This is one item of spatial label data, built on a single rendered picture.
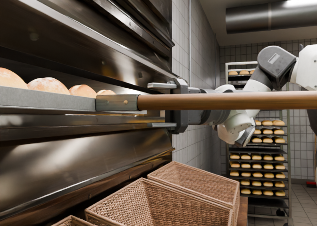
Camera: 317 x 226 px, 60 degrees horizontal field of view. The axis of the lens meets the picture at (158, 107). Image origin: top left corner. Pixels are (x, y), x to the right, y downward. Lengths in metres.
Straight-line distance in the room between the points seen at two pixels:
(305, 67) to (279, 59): 0.10
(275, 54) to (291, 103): 0.57
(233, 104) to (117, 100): 0.22
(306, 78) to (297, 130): 4.59
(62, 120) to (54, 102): 0.49
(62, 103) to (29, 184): 0.41
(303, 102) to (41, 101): 0.40
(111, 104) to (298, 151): 5.15
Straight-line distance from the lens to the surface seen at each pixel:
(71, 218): 0.99
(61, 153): 0.98
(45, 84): 0.49
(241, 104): 0.48
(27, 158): 0.87
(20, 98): 0.42
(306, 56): 0.99
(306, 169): 5.63
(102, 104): 0.56
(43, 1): 0.72
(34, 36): 0.78
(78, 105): 0.52
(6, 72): 0.44
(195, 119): 0.62
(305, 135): 5.57
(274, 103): 0.49
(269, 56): 1.04
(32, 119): 0.85
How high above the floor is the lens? 1.17
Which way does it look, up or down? 2 degrees up
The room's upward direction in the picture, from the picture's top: straight up
